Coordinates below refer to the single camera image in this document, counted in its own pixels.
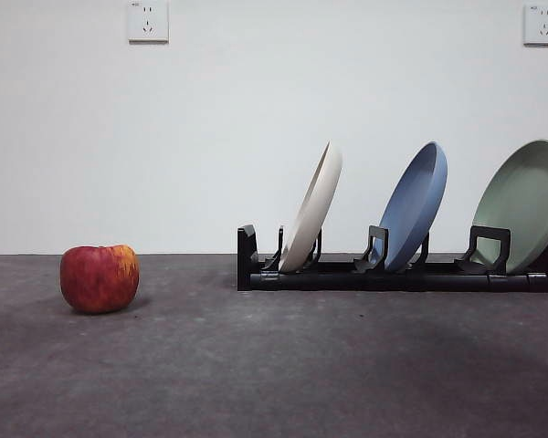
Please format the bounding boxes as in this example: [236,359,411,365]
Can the blue plate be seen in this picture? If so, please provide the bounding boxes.
[377,141,449,273]

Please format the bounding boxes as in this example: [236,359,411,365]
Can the white wall socket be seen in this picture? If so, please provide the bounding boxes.
[522,3,548,47]
[127,0,170,46]

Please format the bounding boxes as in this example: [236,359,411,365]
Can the red yellow apple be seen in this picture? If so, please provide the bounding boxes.
[58,244,141,316]

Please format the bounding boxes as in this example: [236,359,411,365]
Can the black plate rack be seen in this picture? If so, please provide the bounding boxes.
[236,223,548,293]

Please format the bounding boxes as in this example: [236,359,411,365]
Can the green plate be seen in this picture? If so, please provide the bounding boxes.
[470,139,548,276]

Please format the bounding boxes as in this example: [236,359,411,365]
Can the cream yellow plate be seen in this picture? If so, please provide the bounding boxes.
[277,140,344,274]

